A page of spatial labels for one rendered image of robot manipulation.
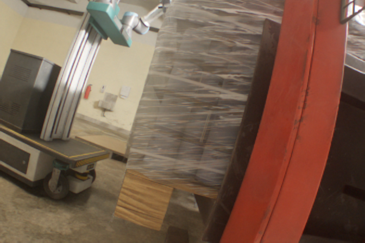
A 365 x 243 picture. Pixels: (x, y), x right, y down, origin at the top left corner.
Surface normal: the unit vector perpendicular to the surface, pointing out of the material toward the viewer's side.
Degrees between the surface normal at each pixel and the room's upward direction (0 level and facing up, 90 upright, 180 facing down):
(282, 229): 90
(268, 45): 90
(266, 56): 90
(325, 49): 90
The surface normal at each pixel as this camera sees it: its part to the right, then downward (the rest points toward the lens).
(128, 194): -0.01, -0.11
